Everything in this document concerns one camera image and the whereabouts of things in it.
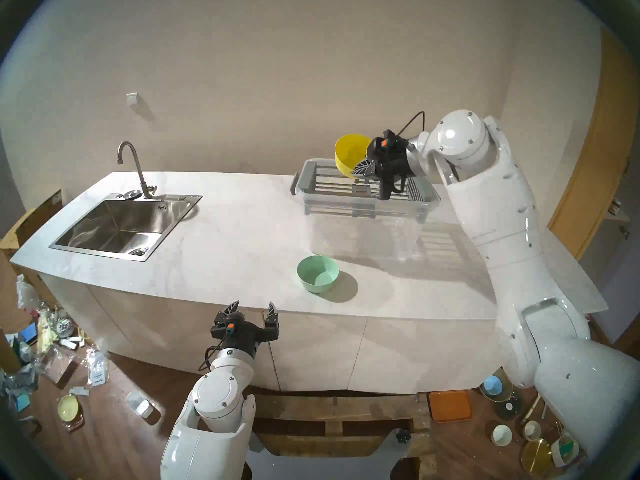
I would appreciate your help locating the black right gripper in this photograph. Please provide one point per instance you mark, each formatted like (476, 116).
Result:
(395, 164)

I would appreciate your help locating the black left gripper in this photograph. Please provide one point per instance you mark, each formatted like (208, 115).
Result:
(247, 336)

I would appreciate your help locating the mint green bowl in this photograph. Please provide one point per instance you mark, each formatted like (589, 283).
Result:
(317, 274)

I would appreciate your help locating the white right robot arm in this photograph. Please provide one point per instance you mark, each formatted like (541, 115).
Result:
(515, 244)

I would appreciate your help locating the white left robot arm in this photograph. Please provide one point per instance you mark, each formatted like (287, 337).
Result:
(215, 409)

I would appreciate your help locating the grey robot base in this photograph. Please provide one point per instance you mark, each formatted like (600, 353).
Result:
(320, 466)

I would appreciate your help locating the grey metal drying rack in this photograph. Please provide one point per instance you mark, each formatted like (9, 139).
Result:
(330, 184)

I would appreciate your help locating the light blue plate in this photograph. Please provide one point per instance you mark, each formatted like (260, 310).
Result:
(493, 385)

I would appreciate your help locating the small white bowl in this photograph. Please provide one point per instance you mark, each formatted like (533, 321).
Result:
(501, 435)

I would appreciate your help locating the gold round plate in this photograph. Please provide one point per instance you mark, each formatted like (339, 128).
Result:
(535, 456)

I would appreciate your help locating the clear plastic storage box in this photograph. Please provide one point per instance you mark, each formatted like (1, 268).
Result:
(360, 234)

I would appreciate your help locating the white counter cabinet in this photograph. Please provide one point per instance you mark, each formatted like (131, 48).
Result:
(320, 354)

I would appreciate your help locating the stainless steel sink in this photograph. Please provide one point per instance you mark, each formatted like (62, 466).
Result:
(122, 224)

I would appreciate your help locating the clear bag with label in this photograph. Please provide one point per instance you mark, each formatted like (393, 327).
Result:
(97, 368)

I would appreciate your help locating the chrome gooseneck faucet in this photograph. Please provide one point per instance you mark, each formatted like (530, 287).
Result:
(140, 171)

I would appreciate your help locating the white net ball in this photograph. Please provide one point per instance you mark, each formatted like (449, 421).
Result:
(65, 326)

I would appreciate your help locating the white label card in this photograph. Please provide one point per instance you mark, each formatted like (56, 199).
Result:
(79, 391)

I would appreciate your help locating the black base knob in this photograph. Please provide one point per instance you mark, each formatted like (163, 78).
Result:
(404, 437)

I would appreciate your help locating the crumpled clear bag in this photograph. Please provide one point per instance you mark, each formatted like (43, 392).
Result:
(57, 364)

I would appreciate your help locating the yellow snack bag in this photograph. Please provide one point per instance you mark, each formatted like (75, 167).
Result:
(47, 334)

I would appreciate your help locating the orange tray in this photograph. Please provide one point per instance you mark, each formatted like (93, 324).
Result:
(450, 406)

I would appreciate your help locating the blue flat packet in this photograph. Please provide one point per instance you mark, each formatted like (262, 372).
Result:
(28, 333)

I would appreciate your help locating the white plastic bag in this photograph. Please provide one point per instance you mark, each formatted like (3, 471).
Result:
(27, 294)

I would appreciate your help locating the brown cardboard box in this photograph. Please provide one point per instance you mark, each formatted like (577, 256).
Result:
(32, 221)

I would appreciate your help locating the teal small box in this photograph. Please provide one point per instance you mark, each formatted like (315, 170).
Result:
(21, 401)

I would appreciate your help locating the small dark jar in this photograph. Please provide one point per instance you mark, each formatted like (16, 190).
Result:
(617, 206)

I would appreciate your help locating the clear glass lid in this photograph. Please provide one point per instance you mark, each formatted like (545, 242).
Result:
(507, 410)

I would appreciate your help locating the cream wooden spoon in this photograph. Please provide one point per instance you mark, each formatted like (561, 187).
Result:
(530, 409)

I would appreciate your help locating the white cup green contents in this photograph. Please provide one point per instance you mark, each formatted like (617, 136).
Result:
(565, 451)

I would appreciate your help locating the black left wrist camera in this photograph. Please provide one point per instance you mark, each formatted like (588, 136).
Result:
(227, 328)

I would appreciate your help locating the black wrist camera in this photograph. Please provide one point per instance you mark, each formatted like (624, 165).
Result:
(227, 328)
(390, 140)

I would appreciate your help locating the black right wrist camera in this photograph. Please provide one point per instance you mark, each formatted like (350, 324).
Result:
(390, 140)

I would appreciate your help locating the white wall switch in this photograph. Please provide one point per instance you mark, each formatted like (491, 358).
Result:
(132, 99)

